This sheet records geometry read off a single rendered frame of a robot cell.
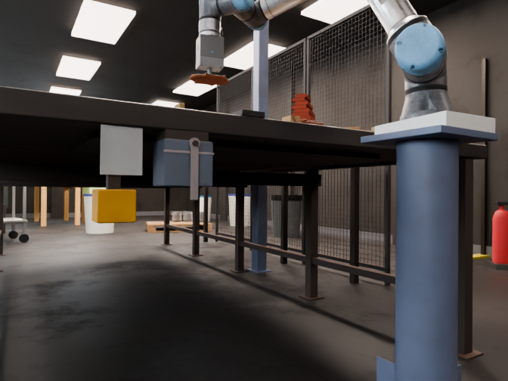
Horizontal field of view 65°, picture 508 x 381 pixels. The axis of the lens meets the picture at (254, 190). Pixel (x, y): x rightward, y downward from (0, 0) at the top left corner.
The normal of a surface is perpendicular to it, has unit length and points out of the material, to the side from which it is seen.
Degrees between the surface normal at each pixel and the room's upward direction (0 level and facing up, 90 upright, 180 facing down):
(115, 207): 90
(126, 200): 90
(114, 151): 90
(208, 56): 90
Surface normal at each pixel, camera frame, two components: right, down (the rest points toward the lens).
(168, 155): 0.51, 0.00
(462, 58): -0.85, -0.01
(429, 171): -0.31, -0.01
